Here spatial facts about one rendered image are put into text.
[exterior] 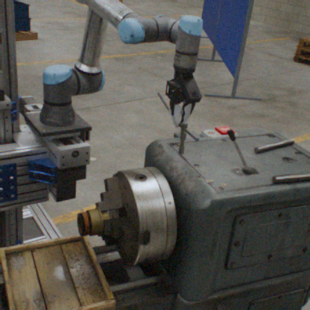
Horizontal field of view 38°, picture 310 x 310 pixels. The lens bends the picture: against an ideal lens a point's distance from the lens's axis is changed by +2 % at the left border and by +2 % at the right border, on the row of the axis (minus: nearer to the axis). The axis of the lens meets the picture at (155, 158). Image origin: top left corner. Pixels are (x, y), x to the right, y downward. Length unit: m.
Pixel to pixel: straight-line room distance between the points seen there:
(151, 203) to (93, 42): 0.79
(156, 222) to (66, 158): 0.63
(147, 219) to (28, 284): 0.45
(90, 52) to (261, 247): 1.01
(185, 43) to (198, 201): 0.50
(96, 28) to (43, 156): 0.57
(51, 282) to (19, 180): 0.59
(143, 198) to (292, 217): 0.51
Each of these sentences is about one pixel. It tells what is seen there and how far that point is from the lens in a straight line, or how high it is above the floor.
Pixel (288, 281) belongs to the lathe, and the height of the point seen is 0.85.
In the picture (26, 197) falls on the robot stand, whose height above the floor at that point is 0.85.
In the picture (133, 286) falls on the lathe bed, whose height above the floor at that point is 0.85.
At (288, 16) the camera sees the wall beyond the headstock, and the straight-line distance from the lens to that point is 12.91.
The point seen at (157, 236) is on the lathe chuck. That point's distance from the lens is 1.38.
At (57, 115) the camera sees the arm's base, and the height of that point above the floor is 1.21.
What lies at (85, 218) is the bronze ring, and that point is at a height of 1.11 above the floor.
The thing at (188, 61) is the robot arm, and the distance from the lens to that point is 1.46.
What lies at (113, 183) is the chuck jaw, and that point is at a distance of 1.47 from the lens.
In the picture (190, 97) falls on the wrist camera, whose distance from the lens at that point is 1.42.
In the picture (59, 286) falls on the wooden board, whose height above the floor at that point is 0.89.
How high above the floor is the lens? 1.92
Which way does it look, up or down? 26 degrees down
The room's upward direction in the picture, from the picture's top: 6 degrees clockwise
